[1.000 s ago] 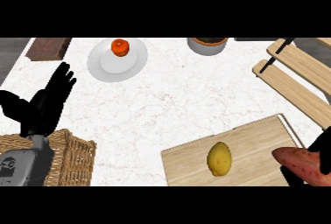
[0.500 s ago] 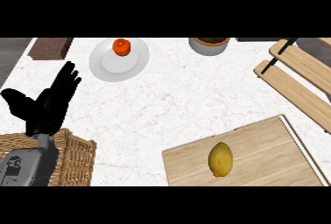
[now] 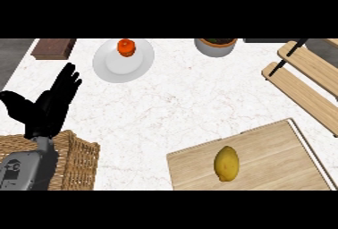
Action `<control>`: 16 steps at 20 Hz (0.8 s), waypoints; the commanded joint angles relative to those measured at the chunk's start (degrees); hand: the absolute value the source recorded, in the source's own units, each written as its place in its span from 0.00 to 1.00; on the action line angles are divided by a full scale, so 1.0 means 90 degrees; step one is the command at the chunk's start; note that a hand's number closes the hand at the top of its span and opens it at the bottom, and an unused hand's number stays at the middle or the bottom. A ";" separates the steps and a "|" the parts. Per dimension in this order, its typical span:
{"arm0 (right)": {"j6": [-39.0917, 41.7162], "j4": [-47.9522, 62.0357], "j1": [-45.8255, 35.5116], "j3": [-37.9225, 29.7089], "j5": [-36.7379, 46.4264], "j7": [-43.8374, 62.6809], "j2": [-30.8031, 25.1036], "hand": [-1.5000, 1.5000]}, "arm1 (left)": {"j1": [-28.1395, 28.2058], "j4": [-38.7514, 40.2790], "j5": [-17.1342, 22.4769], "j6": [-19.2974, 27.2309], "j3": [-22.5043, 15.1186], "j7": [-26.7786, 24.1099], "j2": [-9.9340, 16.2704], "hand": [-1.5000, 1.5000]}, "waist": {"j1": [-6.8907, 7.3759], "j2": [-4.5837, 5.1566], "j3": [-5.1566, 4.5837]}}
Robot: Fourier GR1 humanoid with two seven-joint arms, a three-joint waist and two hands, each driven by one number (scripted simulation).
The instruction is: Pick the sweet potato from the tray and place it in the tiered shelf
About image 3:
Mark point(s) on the wooden tray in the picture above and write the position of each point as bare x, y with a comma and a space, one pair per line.
270, 161

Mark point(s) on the wicker basket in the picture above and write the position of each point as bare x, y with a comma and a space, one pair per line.
78, 161

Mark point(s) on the brown wooden block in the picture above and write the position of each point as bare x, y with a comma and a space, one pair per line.
54, 48

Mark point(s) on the wooden tiered shelf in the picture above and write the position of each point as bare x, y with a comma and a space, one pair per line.
308, 86

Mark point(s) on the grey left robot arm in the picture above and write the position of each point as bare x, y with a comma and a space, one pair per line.
28, 167

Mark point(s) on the dark grey appliance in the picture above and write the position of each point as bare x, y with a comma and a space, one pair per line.
270, 40

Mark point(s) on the orange cupcake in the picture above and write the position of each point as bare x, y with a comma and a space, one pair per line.
126, 47

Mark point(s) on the white plant pot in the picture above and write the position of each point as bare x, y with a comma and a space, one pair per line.
216, 47

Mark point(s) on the white plate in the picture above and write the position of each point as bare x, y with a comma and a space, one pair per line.
126, 64

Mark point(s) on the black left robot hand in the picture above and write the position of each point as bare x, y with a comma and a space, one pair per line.
50, 104

